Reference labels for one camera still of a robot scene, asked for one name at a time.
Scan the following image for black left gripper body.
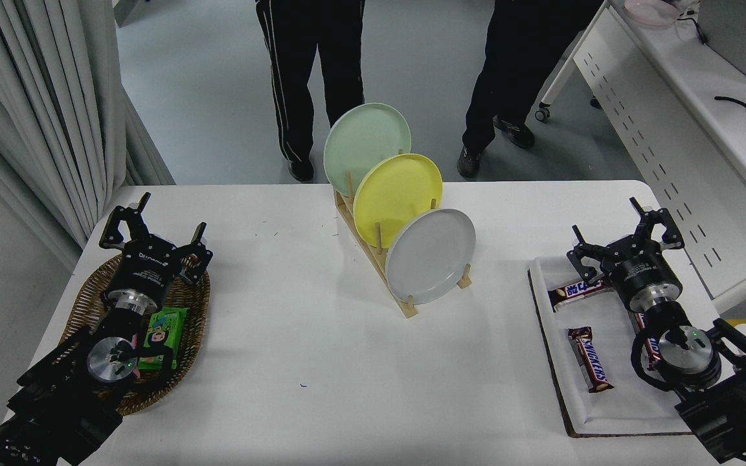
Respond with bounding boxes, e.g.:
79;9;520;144
104;237;183;310

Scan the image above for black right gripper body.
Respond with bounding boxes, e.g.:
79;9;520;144
605;237;683;300

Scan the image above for grey plate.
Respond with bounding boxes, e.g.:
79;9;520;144
385;208;477;305

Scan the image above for wooden plate rack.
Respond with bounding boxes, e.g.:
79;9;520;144
334;170;473;318

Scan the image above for pale green plate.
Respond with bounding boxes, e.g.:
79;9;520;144
323;102;412;197

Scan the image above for yellow plate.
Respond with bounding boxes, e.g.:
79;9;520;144
353;153;444;249

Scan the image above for pink plate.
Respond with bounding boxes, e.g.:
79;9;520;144
624;0;681;27

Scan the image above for brown snack bar white label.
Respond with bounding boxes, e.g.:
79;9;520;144
548;278;616;313

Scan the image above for green snack packet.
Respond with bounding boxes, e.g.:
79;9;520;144
137;307;189;371

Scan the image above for brown wicker basket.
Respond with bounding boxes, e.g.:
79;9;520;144
60;252;211;416

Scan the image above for pink snack packet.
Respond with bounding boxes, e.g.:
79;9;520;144
130;333;159;364

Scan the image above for brown Snickers bar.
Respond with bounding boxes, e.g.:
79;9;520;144
567;326;615;394
634;313;664;371

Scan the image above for white desk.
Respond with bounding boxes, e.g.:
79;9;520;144
535;0;746;318

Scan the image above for white foam tray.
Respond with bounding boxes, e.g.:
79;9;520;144
530;256;697;436

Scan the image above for pale grey curtain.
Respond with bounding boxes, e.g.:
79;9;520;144
0;0;176;250

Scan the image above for person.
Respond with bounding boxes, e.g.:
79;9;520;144
255;0;366;183
457;0;604;179

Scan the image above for grey laptop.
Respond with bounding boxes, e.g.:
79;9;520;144
697;0;746;88

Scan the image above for black cable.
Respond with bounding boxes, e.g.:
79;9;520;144
714;95;746;120

